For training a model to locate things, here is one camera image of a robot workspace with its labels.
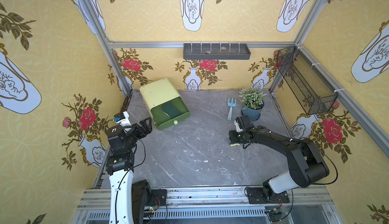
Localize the green drawer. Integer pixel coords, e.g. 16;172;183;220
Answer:
151;97;191;130

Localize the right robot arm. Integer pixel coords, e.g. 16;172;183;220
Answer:
229;116;330;203

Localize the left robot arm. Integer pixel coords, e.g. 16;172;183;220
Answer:
105;117;153;224

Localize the light green drawer cabinet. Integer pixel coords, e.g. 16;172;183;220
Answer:
139;78;181;118

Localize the blue plant pot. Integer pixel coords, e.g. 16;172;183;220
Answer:
241;100;264;121

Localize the light blue garden fork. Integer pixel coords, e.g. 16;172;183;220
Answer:
228;98;237;121

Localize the artificial green plant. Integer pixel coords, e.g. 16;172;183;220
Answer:
240;88;266;110

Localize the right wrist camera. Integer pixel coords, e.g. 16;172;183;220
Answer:
234;120;243;133

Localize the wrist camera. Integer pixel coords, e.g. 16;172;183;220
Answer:
234;120;243;133
114;111;131;127

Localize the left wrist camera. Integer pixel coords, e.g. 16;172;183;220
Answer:
114;111;131;127

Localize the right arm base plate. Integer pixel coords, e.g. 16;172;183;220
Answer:
244;186;290;205

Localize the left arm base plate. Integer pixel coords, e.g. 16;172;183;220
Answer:
146;189;167;207

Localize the black wire mesh basket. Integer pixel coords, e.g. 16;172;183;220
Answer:
276;47;338;115

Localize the grey wall shelf tray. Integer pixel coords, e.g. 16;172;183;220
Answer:
183;43;251;60

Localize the aluminium mounting rail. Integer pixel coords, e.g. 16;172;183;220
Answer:
71;184;344;224

